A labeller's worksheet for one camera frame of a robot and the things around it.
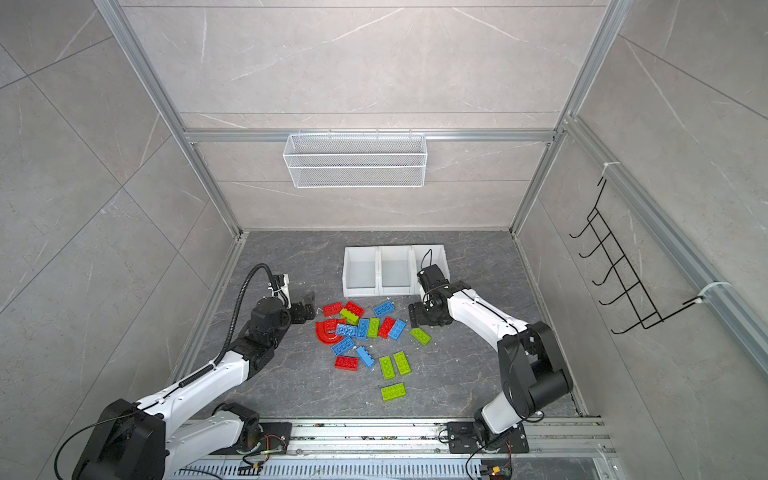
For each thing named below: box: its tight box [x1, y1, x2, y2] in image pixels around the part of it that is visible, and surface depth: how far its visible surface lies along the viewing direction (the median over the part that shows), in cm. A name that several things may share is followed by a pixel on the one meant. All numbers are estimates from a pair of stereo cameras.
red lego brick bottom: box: [334, 356, 359, 371], surface depth 87 cm
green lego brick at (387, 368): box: [379, 356, 395, 380], surface depth 87 cm
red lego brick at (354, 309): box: [343, 301, 365, 318], surface depth 97 cm
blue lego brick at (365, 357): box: [356, 346, 375, 370], surface depth 87 cm
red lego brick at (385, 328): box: [378, 317, 396, 339], surface depth 94 cm
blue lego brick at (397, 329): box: [388, 319, 407, 341], surface depth 92 cm
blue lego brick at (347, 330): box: [336, 323, 359, 337], surface depth 92 cm
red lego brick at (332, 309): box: [322, 302, 343, 318], surface depth 97 cm
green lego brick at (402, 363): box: [393, 351, 411, 376], surface depth 86 cm
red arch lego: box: [316, 318, 346, 345], surface depth 93 cm
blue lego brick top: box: [373, 300, 395, 318], surface depth 99 cm
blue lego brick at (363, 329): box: [357, 318, 369, 341], surface depth 95 cm
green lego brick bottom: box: [381, 383, 406, 402], surface depth 81 cm
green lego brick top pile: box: [339, 308, 359, 326], surface depth 95 cm
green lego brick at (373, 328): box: [368, 317, 381, 338], surface depth 95 cm
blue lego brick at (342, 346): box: [331, 336, 354, 357], surface depth 90 cm
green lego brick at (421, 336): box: [409, 328, 432, 346], surface depth 92 cm
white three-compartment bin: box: [343, 244, 451, 297], surface depth 106 cm
